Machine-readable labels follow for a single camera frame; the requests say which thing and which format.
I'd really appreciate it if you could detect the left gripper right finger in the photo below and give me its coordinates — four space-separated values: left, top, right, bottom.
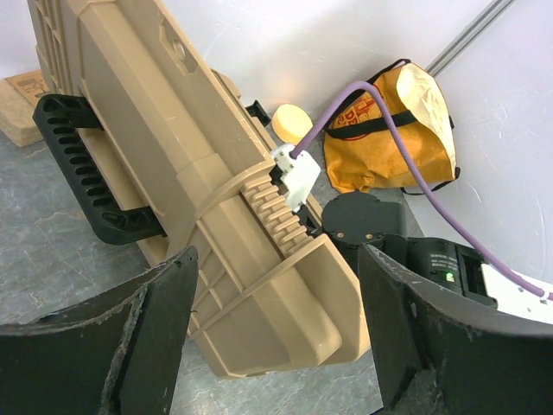
358 246 552 414

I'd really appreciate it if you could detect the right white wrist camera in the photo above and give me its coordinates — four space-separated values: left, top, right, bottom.
270 144 321 213

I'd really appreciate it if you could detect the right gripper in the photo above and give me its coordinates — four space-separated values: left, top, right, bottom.
302 192 408 273

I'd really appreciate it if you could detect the small cardboard box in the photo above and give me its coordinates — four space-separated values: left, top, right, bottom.
1 70 48 148

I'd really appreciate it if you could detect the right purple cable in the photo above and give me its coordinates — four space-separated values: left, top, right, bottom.
291 80 553 302

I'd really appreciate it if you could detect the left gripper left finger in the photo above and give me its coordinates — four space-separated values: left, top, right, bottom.
1 246 199 414

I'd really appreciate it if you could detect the yellow round sponge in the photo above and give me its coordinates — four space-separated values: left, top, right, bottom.
271 104 313 145

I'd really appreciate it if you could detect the tan plastic tool box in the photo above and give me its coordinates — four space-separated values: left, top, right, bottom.
29 1 370 378

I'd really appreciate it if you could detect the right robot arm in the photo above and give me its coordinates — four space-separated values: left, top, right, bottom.
297 192 552 324

